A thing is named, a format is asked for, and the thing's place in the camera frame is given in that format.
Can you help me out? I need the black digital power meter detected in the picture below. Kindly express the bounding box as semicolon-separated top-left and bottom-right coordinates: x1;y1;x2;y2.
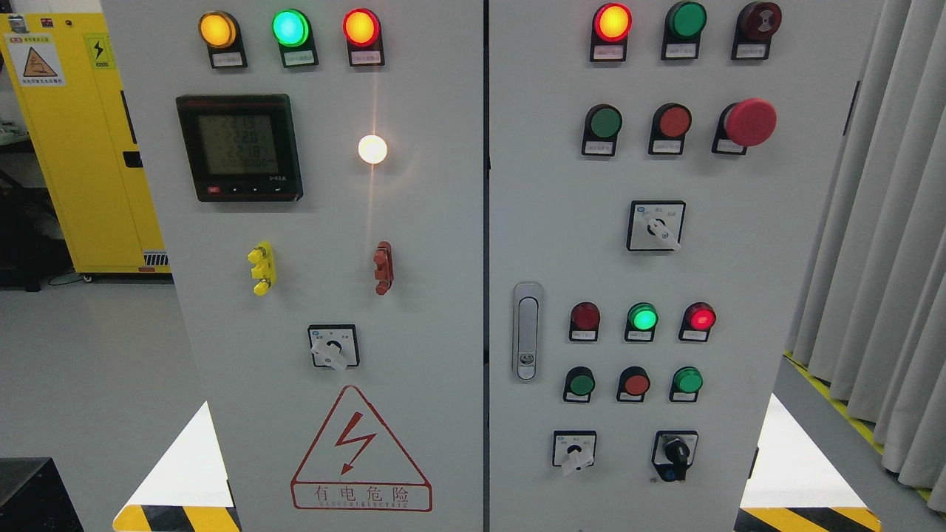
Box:
175;94;304;202

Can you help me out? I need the red mushroom emergency stop button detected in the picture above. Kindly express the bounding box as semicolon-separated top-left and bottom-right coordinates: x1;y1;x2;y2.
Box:
712;98;777;156

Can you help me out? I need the dark red unlit indicator light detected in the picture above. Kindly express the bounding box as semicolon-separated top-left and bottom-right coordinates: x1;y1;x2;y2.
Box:
568;301;601;343

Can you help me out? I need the white lower rotary selector switch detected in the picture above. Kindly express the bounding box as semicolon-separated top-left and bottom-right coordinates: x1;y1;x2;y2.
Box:
553;430;597;476

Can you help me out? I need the red indicator light top right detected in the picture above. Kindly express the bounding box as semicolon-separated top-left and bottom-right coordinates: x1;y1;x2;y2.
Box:
589;2;634;63

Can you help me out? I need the grey electrical control cabinet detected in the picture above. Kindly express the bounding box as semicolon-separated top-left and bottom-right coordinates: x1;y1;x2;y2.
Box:
102;1;882;531

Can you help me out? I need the red push button lower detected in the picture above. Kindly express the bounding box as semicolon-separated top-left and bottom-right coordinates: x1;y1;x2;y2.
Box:
616;366;651;402

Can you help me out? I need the right door upper selector switch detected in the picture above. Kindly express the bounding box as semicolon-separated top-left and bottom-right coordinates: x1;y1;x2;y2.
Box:
625;201;687;252

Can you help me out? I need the black box bottom left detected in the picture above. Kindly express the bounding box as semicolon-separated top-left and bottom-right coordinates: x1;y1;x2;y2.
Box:
1;457;84;531

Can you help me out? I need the red push button upper row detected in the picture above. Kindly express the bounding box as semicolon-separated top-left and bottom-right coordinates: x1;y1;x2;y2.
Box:
647;102;693;156

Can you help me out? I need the grey pleated curtain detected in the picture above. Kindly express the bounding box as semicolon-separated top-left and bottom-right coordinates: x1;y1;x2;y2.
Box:
787;1;945;513

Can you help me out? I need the yellow safety storage cabinet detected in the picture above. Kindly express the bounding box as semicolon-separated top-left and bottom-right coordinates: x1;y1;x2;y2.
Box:
2;13;170;276

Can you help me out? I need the silver cabinet door handle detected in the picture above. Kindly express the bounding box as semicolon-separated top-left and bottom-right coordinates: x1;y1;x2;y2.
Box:
511;282;544;383

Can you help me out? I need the green indicator light top left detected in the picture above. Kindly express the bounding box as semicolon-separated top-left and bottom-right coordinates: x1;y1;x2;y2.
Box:
271;9;319;68

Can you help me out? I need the dark red buzzer top right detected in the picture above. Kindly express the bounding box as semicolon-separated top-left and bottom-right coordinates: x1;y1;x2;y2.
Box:
731;2;783;61

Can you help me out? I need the red test terminal block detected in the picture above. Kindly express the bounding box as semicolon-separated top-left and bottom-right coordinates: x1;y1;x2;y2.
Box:
372;240;395;296

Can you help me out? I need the red indicator light top left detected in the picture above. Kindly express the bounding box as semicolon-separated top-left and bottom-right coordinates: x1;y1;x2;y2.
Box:
342;7;385;67

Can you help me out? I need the red lit indicator lower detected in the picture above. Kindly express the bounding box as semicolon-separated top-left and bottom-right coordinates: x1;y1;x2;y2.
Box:
677;301;717;343

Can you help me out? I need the red electric hazard warning sticker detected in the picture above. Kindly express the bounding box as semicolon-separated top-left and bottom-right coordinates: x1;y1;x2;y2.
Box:
290;385;433;513

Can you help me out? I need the green push button upper row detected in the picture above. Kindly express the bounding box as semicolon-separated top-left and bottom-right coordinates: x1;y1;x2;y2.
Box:
580;103;624;157

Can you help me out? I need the yellow test terminal block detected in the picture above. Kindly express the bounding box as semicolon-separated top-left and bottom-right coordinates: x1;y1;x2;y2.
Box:
247;240;277;296

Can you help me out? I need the green lit indicator lower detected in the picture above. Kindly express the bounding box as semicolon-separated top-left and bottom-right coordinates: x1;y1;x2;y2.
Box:
624;302;659;343

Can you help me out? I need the black key selector switch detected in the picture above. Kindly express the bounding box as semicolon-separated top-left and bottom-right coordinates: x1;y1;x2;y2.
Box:
651;430;699;482

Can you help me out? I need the left door rotary selector switch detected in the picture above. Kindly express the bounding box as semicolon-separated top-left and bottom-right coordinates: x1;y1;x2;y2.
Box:
307;324;361;371

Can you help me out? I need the green push button lower right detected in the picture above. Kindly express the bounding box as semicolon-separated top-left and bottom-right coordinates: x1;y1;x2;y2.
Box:
668;366;705;403

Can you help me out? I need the yellow indicator light top left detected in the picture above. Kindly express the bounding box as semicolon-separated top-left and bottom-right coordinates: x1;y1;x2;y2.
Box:
199;10;248;69

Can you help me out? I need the green unlit indicator top right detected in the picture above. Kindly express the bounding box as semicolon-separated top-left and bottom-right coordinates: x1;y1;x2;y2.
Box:
660;1;707;61

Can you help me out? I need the green push button lower left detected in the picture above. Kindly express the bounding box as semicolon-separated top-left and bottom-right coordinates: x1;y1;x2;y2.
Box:
563;366;596;403

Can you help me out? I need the white glowing indicator light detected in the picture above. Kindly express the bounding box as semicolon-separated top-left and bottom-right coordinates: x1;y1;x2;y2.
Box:
357;134;389;165

